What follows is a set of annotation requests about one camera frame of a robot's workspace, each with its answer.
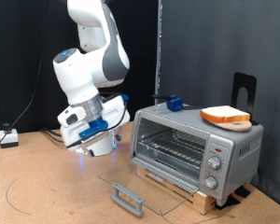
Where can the slotted wooden block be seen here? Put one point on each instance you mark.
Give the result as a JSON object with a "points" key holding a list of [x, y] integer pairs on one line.
{"points": [[205, 202]]}

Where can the black spatula with blue grip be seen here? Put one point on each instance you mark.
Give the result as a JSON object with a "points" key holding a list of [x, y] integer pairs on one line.
{"points": [[175, 104]]}

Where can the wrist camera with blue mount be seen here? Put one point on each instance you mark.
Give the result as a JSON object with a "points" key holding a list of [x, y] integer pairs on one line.
{"points": [[96, 124]]}

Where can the round wooden cutting board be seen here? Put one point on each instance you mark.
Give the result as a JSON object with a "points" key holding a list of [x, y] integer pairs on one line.
{"points": [[239, 126]]}

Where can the silver oven timer knob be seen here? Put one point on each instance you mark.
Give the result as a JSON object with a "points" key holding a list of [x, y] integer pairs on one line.
{"points": [[210, 182]]}

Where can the black metal bookend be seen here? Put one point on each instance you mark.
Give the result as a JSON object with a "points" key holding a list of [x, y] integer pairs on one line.
{"points": [[239, 81]]}

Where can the silver oven temperature knob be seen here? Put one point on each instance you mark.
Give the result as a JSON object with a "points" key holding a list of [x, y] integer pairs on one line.
{"points": [[214, 162]]}

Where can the black backdrop curtain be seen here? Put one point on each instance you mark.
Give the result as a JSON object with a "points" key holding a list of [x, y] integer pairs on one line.
{"points": [[15, 46]]}

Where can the silver toaster oven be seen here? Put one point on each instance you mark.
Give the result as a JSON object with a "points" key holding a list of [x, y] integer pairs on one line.
{"points": [[239, 161]]}

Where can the grey backdrop curtain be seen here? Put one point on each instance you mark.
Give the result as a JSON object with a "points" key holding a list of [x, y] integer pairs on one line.
{"points": [[224, 37]]}

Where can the vertical aluminium pole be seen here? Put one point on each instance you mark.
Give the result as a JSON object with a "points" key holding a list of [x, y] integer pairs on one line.
{"points": [[159, 46]]}

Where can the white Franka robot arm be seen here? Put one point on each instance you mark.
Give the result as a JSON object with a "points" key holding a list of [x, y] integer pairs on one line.
{"points": [[84, 71]]}

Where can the white bread slice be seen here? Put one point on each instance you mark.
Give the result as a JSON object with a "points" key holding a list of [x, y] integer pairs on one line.
{"points": [[222, 112]]}

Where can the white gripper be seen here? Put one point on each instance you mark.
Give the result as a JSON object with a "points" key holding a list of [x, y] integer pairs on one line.
{"points": [[115, 109]]}

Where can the emergency stop button box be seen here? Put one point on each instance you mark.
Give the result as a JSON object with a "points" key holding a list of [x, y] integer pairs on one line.
{"points": [[8, 137]]}

